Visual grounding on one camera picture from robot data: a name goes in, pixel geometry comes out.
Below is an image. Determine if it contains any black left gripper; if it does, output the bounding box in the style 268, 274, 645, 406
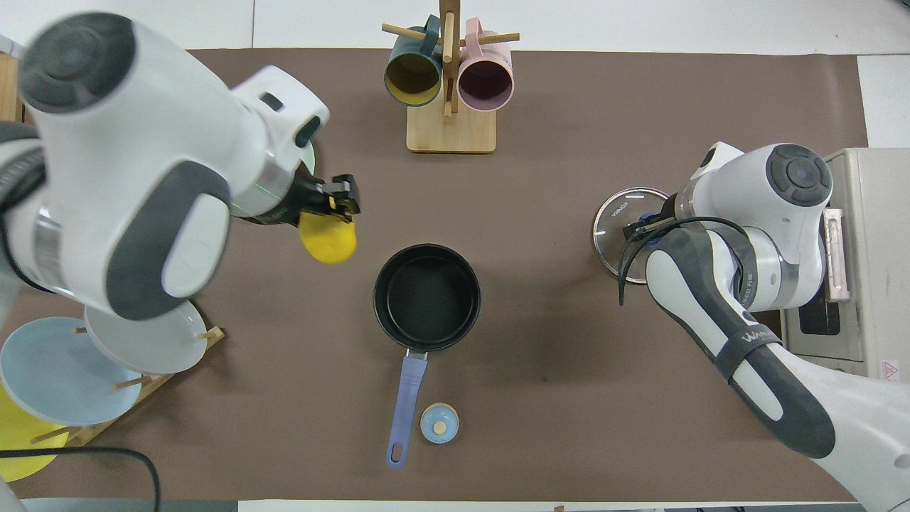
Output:
269, 169, 362, 228

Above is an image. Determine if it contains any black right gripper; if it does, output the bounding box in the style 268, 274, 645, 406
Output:
658, 189, 687, 230

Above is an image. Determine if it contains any glass lid blue knob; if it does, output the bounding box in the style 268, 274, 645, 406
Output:
591, 186, 673, 286

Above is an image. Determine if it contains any grey plate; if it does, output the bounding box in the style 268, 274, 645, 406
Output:
84, 299, 209, 375

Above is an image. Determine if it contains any light blue plate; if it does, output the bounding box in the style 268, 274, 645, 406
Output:
0, 316, 143, 426

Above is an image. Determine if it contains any wooden plate rack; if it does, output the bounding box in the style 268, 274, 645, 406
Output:
28, 326, 225, 451

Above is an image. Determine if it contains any yellow plate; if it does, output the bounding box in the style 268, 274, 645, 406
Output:
0, 384, 70, 483

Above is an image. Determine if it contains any wooden mug tree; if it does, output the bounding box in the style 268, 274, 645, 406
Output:
382, 0, 520, 154

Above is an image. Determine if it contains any dark teal mug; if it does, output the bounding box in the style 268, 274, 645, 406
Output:
384, 16, 444, 107

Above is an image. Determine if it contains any pink mug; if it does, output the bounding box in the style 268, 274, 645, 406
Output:
457, 18, 515, 112

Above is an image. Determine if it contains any beige toaster oven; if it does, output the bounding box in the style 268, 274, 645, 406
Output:
778, 147, 910, 383

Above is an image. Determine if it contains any brown table mat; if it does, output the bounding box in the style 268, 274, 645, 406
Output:
0, 48, 869, 502

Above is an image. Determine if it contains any black pot purple handle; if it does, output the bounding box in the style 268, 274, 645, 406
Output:
373, 244, 482, 470

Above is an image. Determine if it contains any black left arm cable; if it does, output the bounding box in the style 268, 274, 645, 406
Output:
0, 446, 161, 512

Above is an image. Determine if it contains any wooden shelf wire basket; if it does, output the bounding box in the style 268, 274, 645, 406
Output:
0, 53, 23, 123

